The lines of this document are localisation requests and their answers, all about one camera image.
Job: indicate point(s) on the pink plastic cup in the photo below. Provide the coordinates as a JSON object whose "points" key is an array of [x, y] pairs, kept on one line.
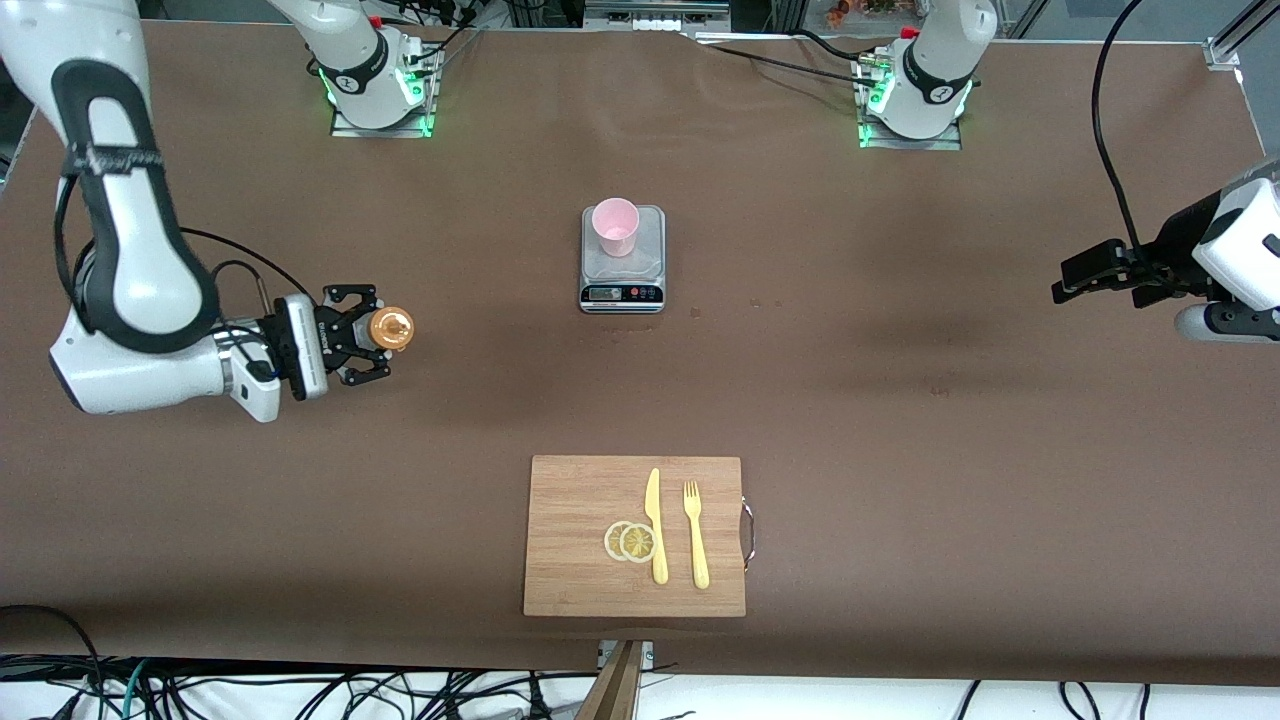
{"points": [[616, 228]]}

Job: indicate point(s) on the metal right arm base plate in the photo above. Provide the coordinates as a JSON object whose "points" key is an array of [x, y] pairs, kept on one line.
{"points": [[345, 131]]}

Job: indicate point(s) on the yellow plastic knife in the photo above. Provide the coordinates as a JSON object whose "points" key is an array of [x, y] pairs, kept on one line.
{"points": [[655, 520]]}

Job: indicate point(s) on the lemon slice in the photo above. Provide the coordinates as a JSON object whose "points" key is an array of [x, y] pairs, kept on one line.
{"points": [[638, 543]]}

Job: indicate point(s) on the yellow plastic fork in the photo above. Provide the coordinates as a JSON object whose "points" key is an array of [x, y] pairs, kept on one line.
{"points": [[696, 540]]}

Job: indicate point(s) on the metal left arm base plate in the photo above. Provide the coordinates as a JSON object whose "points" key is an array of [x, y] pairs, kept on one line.
{"points": [[950, 142]]}

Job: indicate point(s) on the large paper table cover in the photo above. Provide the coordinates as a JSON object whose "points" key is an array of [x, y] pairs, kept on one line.
{"points": [[640, 400]]}

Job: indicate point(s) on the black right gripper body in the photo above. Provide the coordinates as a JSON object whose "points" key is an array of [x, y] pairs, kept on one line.
{"points": [[343, 338]]}

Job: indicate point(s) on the clear sauce bottle orange cap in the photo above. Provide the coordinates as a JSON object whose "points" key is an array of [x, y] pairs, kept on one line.
{"points": [[392, 328]]}

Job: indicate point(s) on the wooden cutting board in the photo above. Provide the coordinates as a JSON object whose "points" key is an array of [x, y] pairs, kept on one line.
{"points": [[570, 530]]}

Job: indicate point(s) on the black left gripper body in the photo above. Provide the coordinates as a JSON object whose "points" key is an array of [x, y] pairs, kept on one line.
{"points": [[1178, 246]]}

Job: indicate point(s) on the white power strip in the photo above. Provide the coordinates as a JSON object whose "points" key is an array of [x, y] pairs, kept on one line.
{"points": [[655, 17]]}

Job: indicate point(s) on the wooden post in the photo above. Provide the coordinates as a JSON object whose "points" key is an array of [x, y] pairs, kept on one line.
{"points": [[612, 690]]}

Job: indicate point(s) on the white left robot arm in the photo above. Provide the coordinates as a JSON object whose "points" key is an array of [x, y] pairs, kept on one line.
{"points": [[930, 60]]}

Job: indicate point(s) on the silver digital kitchen scale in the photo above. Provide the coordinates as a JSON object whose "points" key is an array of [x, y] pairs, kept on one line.
{"points": [[622, 285]]}

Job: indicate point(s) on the metal post bracket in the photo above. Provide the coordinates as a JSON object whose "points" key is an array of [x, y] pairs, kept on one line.
{"points": [[647, 655]]}

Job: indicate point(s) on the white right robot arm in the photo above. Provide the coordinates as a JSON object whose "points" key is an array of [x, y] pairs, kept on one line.
{"points": [[130, 260]]}

